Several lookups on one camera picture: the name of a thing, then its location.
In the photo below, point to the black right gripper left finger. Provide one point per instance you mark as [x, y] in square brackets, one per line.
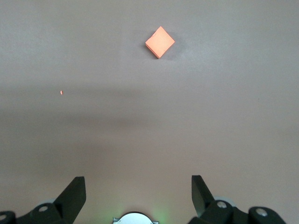
[67, 200]

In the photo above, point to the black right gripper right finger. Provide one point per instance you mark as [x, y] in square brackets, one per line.
[210, 210]

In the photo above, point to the orange foam block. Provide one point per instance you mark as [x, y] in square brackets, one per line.
[160, 42]

